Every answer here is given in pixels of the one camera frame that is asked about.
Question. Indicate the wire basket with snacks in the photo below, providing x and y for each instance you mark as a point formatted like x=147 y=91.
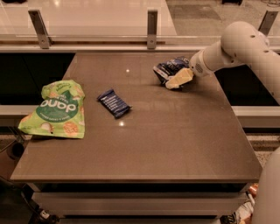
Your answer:
x=244 y=213

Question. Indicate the right metal railing bracket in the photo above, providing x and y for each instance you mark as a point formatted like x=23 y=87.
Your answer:
x=267 y=22

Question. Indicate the glass railing panel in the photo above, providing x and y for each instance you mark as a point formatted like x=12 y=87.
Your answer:
x=129 y=17

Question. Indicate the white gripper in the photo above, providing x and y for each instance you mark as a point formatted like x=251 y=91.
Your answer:
x=196 y=66

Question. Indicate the green rice chip bag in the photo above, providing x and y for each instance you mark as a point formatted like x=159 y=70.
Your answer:
x=60 y=114

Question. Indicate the metal railing bracket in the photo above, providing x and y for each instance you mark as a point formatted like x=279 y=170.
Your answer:
x=152 y=27
x=267 y=22
x=39 y=26

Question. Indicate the blue chip bag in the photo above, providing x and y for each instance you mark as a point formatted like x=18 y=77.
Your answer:
x=166 y=70

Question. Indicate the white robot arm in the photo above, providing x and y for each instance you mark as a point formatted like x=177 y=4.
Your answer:
x=242 y=43

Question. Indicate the small dark blue snack bar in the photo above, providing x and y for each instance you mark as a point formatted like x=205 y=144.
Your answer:
x=113 y=103

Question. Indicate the left metal railing bracket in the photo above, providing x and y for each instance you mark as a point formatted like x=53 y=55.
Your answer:
x=39 y=26

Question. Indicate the middle metal railing bracket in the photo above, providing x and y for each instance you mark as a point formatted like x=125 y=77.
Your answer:
x=152 y=27

